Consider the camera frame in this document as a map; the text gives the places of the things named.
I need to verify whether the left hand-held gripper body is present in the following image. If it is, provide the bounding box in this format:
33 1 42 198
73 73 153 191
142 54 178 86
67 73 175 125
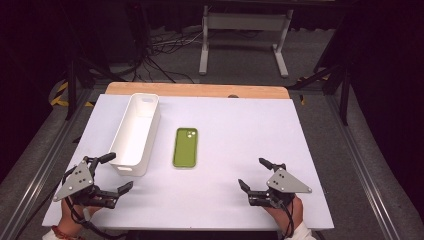
52 155 118 210

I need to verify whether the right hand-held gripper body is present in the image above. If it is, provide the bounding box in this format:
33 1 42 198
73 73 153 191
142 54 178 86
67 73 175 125
247 162 313 210

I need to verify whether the white plastic storage bin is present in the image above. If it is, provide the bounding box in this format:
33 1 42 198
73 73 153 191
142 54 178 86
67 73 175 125
108 92 162 177

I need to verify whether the green phone case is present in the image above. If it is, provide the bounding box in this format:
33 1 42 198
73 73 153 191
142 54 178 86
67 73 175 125
172 127 199 169

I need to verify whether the person's right hand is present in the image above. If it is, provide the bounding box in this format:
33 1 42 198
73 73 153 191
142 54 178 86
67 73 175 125
262 194 305 232

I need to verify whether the person's left hand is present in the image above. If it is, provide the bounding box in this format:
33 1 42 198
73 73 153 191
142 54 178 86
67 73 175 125
59 198 102 235

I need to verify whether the white table cover sheet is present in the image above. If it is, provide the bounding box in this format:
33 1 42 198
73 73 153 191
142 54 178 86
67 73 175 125
42 93 335 232

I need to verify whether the black metal stand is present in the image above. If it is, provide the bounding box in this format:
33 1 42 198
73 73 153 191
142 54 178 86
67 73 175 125
63 56 129 122
287 61 352 127

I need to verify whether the yellow black floor tape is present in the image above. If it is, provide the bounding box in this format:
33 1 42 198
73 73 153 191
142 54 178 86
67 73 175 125
49 81 96 109

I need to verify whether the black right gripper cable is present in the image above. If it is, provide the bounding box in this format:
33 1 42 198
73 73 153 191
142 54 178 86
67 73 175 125
280 201 297 240

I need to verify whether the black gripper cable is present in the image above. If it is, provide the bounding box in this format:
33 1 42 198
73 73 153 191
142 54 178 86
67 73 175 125
62 195 129 240
280 201 297 240

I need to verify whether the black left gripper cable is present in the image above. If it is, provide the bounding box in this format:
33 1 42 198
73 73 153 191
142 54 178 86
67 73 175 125
62 195 129 240

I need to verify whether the aluminium floor rail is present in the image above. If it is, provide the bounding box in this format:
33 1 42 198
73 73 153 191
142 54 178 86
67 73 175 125
0 89 101 240
325 93 421 240

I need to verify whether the red bead bracelet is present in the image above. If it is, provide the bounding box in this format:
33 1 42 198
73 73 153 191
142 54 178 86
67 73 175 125
50 225 86 240

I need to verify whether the tangle of black floor cables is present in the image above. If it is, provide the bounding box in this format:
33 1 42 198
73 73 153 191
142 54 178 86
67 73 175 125
133 26 205 85

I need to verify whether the white metal stand frame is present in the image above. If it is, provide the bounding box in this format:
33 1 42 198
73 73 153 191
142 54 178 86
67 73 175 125
198 4 295 79

